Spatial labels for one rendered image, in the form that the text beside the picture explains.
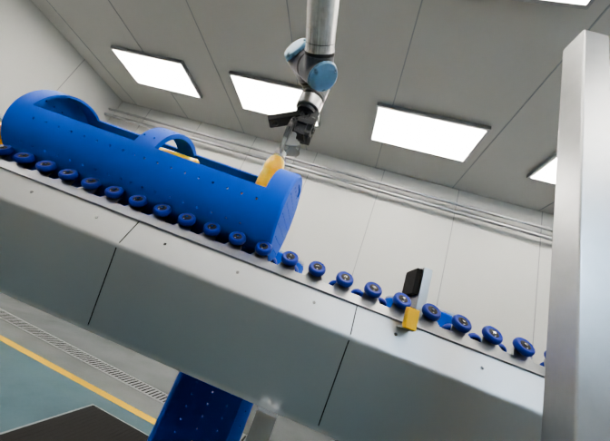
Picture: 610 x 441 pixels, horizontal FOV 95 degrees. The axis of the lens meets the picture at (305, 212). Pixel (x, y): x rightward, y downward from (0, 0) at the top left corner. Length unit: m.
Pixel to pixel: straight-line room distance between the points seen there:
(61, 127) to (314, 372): 0.96
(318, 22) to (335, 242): 3.53
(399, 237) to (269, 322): 3.73
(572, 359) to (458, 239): 3.98
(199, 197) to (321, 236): 3.49
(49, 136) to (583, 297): 1.29
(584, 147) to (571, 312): 0.34
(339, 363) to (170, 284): 0.44
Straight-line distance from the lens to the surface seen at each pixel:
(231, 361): 0.76
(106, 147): 0.98
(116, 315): 0.86
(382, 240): 4.25
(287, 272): 0.72
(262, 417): 0.76
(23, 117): 1.18
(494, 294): 4.56
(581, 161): 0.78
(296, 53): 1.04
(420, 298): 0.85
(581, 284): 0.67
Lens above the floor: 0.84
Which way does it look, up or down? 20 degrees up
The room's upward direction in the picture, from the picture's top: 22 degrees clockwise
